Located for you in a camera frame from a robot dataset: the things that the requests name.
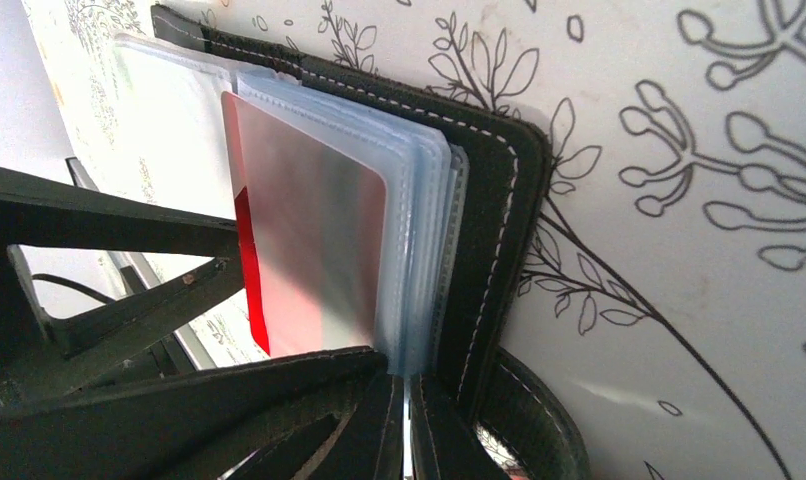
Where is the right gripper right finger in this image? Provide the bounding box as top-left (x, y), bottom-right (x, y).
top-left (410, 375), bottom-right (509, 480)

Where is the black card holder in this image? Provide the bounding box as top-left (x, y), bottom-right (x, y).
top-left (112, 5), bottom-right (590, 479)

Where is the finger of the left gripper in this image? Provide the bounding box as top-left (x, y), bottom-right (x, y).
top-left (0, 167), bottom-right (244, 405)

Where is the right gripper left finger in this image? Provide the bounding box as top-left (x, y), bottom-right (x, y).
top-left (0, 347), bottom-right (403, 479)

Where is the floral patterned table mat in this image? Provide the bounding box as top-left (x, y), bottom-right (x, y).
top-left (18, 0), bottom-right (806, 480)

